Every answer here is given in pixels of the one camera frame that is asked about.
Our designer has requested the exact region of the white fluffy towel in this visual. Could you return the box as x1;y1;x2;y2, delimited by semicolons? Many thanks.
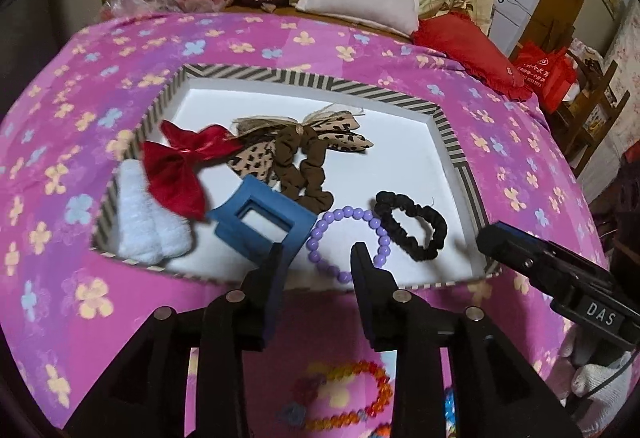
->
116;159;193;265

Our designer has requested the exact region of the striped cardboard box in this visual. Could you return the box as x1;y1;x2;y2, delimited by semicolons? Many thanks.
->
90;64;503;291

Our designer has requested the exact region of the rainbow bead bracelet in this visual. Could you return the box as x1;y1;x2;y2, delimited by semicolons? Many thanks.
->
300;360;396;433

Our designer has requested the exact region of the person's right hand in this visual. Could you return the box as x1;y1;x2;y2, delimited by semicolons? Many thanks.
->
560;335;640;414

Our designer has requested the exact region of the red satin bow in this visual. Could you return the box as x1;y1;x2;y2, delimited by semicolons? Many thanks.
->
141;120;243;222

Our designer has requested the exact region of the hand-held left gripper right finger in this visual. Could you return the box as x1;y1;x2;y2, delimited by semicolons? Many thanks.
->
350;243;583;438

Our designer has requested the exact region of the brown scrunchie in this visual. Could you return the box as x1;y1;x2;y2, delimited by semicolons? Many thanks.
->
274;124;333;211

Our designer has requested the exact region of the blue hair claw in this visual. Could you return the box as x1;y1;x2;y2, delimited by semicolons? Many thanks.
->
206;175;318;266

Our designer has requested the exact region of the blue bead bracelet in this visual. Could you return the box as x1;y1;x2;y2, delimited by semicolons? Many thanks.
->
441;387;457;436

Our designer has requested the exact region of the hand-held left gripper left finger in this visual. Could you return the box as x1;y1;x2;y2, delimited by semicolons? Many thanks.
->
65;243;286;438

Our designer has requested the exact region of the black scrunchie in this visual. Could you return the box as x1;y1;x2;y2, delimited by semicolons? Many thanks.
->
374;190;448;262

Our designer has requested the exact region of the leopard print bow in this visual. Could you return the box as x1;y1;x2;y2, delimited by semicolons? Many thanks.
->
226;105;375;183

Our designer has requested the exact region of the wooden chair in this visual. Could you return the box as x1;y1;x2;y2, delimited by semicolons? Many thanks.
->
550;38;631;179

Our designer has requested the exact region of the red shopping bag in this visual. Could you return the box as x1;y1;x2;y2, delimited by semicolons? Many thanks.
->
515;40;578;113

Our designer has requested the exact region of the red ruffled pillow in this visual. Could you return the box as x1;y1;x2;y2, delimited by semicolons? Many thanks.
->
411;12;533;101

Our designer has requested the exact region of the purple bead bracelet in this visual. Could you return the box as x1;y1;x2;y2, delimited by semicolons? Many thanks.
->
306;207;392;283

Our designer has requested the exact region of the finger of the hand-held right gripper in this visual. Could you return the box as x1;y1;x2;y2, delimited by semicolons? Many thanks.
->
476;223;615;303

